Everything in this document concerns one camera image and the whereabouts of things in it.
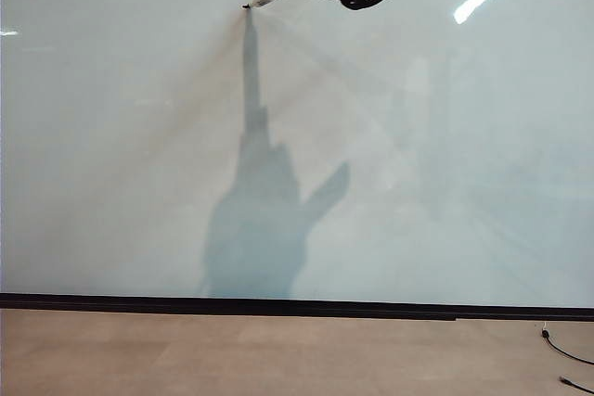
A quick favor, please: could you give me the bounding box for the black cable with round plug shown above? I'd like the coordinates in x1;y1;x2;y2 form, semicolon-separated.
539;320;594;366

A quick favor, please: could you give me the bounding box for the black whiteboard bottom rail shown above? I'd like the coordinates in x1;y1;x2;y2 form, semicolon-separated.
0;292;594;323

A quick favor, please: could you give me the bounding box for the white glossy whiteboard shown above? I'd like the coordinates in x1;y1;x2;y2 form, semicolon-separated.
0;0;594;310

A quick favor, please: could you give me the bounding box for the black cable with flat plug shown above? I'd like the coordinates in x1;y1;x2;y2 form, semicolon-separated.
558;376;594;395

